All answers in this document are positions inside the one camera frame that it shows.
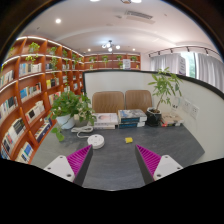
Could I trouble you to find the recessed ceiling lights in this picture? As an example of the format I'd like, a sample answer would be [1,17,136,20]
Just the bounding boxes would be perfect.
[54,0,143,25]

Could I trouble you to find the white power strip cable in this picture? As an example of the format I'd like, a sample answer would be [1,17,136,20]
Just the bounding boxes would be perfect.
[70,125,94,139]

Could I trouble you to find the white curtain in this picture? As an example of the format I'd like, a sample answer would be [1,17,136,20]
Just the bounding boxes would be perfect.
[148,52,224,93]

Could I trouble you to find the small white sign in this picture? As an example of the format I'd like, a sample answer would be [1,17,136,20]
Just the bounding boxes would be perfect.
[122,59,132,70]

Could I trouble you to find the small stack of books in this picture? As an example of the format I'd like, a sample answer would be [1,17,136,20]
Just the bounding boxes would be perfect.
[160,113,185,128]

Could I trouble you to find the large white book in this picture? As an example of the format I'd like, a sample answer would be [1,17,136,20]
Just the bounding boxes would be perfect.
[93,112,120,127]
[93,123,117,130]

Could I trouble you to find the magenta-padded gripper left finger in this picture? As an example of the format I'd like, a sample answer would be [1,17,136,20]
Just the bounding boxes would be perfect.
[43,144,94,187]

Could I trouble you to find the tan padded chair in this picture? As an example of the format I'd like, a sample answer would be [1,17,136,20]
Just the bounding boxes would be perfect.
[91,91,125,114]
[124,89,154,114]

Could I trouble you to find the multi-bulb ceiling lamp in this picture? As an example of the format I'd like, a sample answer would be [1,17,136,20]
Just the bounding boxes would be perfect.
[101,40,122,53]

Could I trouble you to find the orange wooden bookshelf unit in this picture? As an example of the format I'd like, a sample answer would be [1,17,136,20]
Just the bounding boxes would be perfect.
[0,35,142,164]

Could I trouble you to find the tall plant in black pot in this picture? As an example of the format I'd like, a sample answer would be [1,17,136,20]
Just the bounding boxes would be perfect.
[145,67,184,128]

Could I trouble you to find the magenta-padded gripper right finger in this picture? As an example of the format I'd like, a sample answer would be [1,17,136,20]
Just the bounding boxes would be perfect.
[134,144,184,185]

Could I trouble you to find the ceiling air vent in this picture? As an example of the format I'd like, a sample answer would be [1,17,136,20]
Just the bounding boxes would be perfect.
[123,9,156,24]

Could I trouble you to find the white wall socket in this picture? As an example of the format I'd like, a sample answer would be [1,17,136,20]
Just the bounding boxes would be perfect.
[182,99,192,114]
[189,103,200,120]

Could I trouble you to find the round white power strip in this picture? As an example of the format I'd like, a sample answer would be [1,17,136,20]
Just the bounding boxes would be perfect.
[87,133,106,150]

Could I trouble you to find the leafy plant in white pot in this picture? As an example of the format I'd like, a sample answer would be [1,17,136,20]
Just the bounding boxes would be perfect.
[50,90,98,143]

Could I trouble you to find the thick dark blue book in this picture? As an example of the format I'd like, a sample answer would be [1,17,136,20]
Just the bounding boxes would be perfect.
[118,121,146,130]
[117,108,148,124]

